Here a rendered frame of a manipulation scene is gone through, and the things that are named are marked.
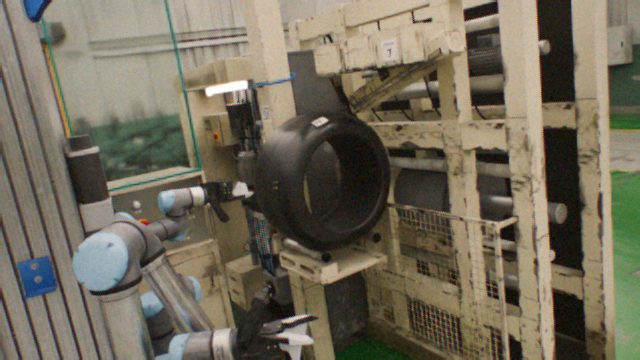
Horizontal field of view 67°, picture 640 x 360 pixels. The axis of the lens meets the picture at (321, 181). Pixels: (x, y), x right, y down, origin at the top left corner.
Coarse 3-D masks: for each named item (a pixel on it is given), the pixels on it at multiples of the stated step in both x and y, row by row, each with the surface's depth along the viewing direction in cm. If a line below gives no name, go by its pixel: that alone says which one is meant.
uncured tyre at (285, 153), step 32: (288, 128) 202; (320, 128) 195; (352, 128) 203; (288, 160) 190; (352, 160) 239; (384, 160) 214; (256, 192) 207; (288, 192) 190; (352, 192) 240; (384, 192) 216; (288, 224) 195; (320, 224) 232; (352, 224) 229
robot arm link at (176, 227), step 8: (168, 216) 175; (176, 216) 175; (184, 216) 177; (168, 224) 173; (176, 224) 175; (184, 224) 178; (168, 232) 172; (176, 232) 176; (184, 232) 179; (168, 240) 178; (176, 240) 178
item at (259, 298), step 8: (256, 296) 113; (264, 296) 114; (256, 304) 112; (264, 304) 113; (256, 312) 112; (248, 320) 113; (256, 320) 113; (248, 328) 113; (240, 336) 113; (248, 336) 113
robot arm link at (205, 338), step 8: (176, 336) 116; (184, 336) 115; (192, 336) 115; (200, 336) 114; (208, 336) 114; (176, 344) 113; (184, 344) 113; (192, 344) 113; (200, 344) 113; (208, 344) 112; (168, 352) 113; (176, 352) 113; (184, 352) 112; (192, 352) 112; (200, 352) 112; (208, 352) 112
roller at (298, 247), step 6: (288, 240) 226; (288, 246) 225; (294, 246) 220; (300, 246) 217; (306, 246) 214; (300, 252) 217; (306, 252) 212; (312, 252) 208; (318, 252) 205; (324, 252) 203; (318, 258) 204; (324, 258) 202; (330, 258) 203
